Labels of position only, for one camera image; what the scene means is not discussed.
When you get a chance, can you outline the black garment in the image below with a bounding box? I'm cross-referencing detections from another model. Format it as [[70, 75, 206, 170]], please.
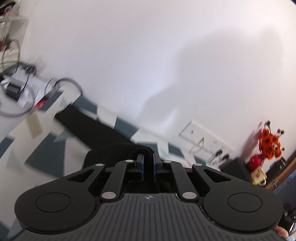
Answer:
[[55, 104, 159, 168]]

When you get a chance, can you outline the black power plug left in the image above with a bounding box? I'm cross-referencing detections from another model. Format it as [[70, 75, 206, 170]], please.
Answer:
[[207, 149, 223, 164]]

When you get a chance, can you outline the black power plug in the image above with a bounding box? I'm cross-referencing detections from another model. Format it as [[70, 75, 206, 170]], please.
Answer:
[[213, 154, 230, 165], [207, 149, 223, 164]]

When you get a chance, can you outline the black power plug right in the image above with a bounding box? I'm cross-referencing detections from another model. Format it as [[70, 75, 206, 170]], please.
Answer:
[[213, 154, 230, 165]]

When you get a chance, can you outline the red vase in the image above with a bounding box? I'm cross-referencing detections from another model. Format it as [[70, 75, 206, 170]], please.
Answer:
[[246, 154, 265, 173]]

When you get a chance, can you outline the cream mug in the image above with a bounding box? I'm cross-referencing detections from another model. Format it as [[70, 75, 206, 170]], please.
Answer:
[[251, 166, 267, 186]]

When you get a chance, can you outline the geometric patterned tablecloth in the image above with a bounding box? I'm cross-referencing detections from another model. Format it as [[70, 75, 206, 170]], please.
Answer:
[[1, 89, 209, 240]]

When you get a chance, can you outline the orange flower bouquet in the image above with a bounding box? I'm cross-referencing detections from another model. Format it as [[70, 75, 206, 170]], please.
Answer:
[[258, 120, 285, 160]]

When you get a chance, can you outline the white electronics box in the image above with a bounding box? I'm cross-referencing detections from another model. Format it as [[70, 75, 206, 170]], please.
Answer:
[[1, 62, 60, 109]]

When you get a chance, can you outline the white wall socket panel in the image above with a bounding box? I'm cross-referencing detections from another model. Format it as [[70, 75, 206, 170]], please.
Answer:
[[179, 120, 235, 164]]

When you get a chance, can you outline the white network cable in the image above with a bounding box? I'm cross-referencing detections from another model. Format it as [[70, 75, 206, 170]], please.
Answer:
[[188, 136, 206, 156]]

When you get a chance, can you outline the black box by wall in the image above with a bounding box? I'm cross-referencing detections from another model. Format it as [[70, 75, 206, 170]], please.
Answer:
[[219, 158, 252, 183]]

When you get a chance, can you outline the grey looped cable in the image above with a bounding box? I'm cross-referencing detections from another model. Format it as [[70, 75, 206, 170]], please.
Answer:
[[0, 39, 84, 118]]

